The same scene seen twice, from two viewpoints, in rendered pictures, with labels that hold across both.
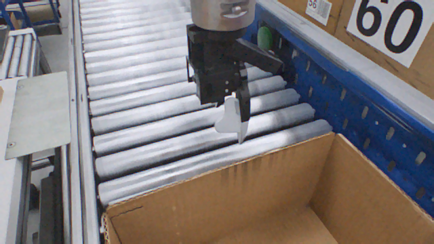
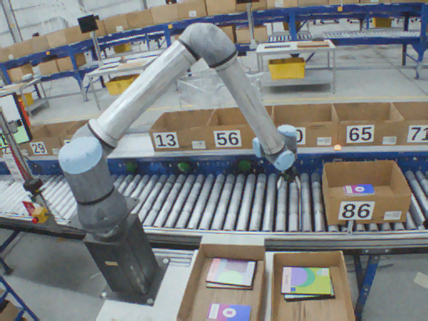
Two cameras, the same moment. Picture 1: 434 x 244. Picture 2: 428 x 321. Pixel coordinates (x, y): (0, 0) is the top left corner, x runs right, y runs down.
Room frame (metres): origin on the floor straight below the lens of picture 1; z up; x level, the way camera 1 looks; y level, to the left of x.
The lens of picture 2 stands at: (-0.10, 1.20, 1.80)
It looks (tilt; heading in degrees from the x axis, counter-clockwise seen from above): 30 degrees down; 309
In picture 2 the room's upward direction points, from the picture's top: 10 degrees counter-clockwise
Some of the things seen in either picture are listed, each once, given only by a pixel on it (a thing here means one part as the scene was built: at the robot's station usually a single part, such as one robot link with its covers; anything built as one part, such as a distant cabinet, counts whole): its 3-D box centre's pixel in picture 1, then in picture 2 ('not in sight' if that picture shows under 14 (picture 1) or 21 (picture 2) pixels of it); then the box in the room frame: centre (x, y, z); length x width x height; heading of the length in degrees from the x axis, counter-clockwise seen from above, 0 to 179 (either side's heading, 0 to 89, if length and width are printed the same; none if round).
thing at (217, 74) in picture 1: (218, 59); (288, 169); (0.41, 0.00, 0.94); 0.09 x 0.08 x 0.12; 112
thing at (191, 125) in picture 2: not in sight; (185, 129); (1.21, -0.18, 0.96); 0.39 x 0.29 x 0.17; 22
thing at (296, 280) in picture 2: not in sight; (306, 280); (0.13, 0.49, 0.79); 0.19 x 0.14 x 0.02; 21
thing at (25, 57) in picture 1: (25, 55); (165, 252); (0.79, 0.59, 0.74); 0.28 x 0.02 x 0.02; 23
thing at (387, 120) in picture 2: not in sight; (365, 123); (0.12, -0.61, 0.96); 0.39 x 0.29 x 0.17; 22
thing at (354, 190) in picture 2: not in sight; (359, 190); (0.07, -0.19, 0.76); 0.16 x 0.07 x 0.02; 23
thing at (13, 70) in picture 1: (16, 56); (164, 255); (0.78, 0.61, 0.74); 0.28 x 0.02 x 0.02; 23
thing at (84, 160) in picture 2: not in sight; (85, 166); (0.80, 0.78, 1.34); 0.17 x 0.15 x 0.18; 143
